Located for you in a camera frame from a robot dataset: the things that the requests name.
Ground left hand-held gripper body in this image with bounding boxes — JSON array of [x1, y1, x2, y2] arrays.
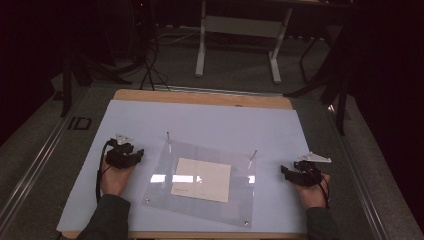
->
[[105, 133, 135, 170]]

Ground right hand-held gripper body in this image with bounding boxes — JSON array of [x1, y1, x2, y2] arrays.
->
[[293, 151, 333, 188]]

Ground clear plastic sheet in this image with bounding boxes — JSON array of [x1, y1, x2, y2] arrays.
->
[[141, 139, 258, 230]]

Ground person's right hand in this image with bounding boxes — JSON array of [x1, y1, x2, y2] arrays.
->
[[292, 172, 331, 211]]

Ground person's left hand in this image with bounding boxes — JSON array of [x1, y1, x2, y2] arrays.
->
[[99, 159, 136, 198]]

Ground cream paper card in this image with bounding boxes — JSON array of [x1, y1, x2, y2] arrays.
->
[[170, 157, 232, 204]]

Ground black stand with legs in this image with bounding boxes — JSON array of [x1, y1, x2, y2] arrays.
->
[[284, 29, 356, 137]]

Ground white table mat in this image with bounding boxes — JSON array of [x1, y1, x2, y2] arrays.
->
[[55, 99, 312, 235]]

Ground wooden table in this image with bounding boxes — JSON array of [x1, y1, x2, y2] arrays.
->
[[60, 88, 310, 240]]

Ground black tripod stand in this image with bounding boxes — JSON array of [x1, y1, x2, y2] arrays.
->
[[59, 46, 133, 118]]

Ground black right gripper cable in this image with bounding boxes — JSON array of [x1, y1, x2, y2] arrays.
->
[[318, 179, 331, 211]]

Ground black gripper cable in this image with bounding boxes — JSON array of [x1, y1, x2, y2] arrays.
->
[[95, 139, 113, 203], [318, 179, 331, 211]]

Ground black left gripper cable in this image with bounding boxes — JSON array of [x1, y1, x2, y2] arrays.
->
[[95, 139, 113, 203]]

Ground metal floor rail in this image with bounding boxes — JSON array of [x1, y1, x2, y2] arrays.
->
[[324, 104, 392, 240], [0, 96, 88, 231]]

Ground black floor cables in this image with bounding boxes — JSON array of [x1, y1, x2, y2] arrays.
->
[[138, 29, 172, 92]]

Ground white metal desk frame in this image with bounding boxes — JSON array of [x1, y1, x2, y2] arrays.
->
[[194, 0, 295, 85]]

